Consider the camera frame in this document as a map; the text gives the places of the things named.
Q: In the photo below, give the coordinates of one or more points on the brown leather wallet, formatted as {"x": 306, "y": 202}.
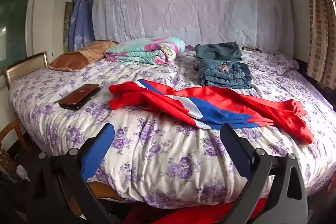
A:
{"x": 77, "y": 96}

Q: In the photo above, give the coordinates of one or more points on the wooden chair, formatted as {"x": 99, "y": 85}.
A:
{"x": 18, "y": 132}

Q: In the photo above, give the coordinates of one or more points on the window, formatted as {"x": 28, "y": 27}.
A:
{"x": 14, "y": 22}

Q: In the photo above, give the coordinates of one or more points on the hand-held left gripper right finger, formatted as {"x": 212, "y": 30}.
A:
{"x": 231, "y": 145}

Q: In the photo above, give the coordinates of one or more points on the folded teal floral quilt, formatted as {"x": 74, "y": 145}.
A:
{"x": 144, "y": 50}

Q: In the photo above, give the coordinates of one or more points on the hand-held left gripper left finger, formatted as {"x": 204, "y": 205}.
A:
{"x": 99, "y": 150}

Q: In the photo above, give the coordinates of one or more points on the red cloth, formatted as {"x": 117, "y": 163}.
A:
{"x": 183, "y": 213}

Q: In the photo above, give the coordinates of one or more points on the folded dark green pants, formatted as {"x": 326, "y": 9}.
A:
{"x": 218, "y": 52}

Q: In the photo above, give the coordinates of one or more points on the clear plastic bottle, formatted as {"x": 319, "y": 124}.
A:
{"x": 22, "y": 172}

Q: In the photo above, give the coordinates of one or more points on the folded blue jeans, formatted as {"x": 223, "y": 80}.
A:
{"x": 223, "y": 77}

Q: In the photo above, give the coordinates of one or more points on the beige checked curtain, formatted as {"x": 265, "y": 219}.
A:
{"x": 320, "y": 29}

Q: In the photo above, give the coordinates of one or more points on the gold bed frame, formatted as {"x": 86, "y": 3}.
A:
{"x": 23, "y": 64}

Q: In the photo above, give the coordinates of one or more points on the bed with purple floral sheet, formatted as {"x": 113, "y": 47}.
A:
{"x": 157, "y": 148}

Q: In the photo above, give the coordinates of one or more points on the blue floral hanging cloth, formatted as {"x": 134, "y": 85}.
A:
{"x": 82, "y": 16}

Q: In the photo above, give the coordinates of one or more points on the red pants with blue-white stripe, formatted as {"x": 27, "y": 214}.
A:
{"x": 223, "y": 100}

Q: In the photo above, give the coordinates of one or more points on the brown satin pillow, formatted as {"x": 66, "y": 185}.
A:
{"x": 76, "y": 58}

